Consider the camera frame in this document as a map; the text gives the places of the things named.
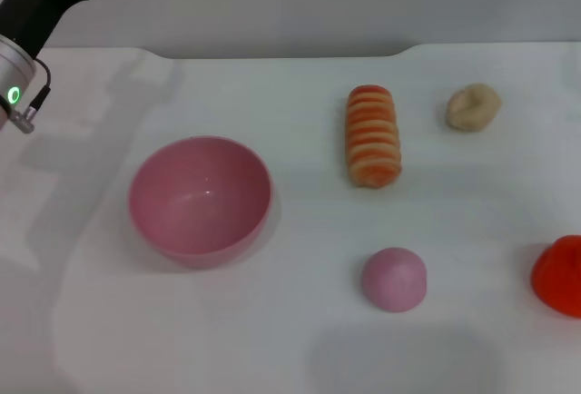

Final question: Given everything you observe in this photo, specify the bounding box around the pink plastic bowl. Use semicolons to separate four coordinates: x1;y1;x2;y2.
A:
128;135;273;271

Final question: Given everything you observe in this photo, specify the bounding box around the orange striped bread roll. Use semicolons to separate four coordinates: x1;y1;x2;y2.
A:
345;84;404;189

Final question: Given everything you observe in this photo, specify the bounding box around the beige round bread bun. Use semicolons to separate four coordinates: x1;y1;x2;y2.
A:
445;84;503;132

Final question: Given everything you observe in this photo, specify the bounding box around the pink round bun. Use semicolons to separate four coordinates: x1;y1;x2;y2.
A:
360;246;428;314

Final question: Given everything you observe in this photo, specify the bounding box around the red pleated bun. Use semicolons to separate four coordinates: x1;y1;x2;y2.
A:
530;234;581;320

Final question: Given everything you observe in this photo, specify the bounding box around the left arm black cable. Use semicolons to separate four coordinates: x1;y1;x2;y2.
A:
8;57;53;134

